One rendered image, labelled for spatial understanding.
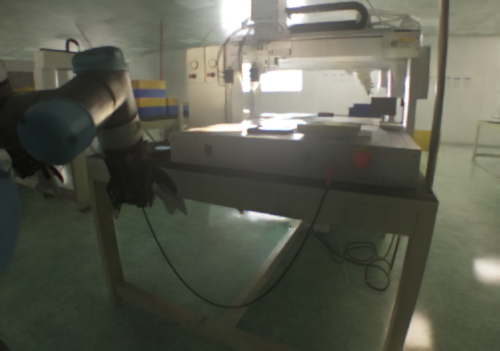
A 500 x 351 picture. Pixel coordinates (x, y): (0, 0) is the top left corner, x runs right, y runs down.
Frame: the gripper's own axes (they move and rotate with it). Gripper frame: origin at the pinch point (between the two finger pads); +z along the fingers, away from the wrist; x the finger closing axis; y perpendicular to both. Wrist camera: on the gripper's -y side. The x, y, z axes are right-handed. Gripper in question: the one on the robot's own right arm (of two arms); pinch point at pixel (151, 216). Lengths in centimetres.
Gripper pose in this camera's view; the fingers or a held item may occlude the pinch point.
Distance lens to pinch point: 64.0
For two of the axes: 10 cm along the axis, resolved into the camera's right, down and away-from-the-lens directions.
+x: 9.9, -0.8, 0.8
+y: 1.1, 6.0, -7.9
